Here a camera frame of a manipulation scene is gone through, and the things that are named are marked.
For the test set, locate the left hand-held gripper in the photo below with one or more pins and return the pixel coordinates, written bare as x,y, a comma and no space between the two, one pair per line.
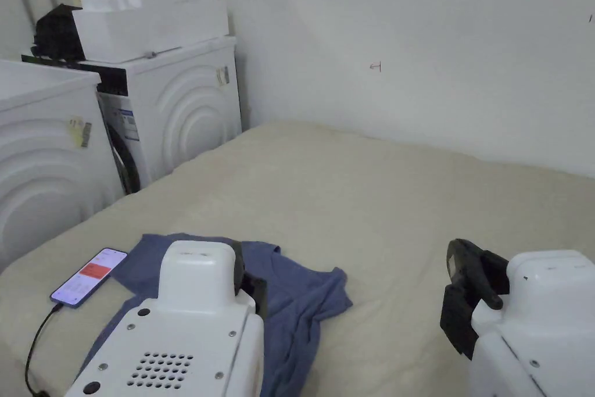
186,322

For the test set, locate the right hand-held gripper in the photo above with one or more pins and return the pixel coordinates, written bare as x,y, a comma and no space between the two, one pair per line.
539,322

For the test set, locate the blue shirt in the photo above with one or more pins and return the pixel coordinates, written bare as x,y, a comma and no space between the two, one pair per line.
302,304

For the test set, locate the smartphone with lit screen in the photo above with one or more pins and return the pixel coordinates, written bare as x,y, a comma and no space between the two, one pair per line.
90,276

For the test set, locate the bed with beige sheet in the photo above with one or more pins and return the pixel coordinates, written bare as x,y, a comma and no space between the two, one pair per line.
372,206

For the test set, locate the white washing machine with cartons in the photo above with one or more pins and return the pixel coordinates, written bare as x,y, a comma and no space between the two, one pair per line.
186,104

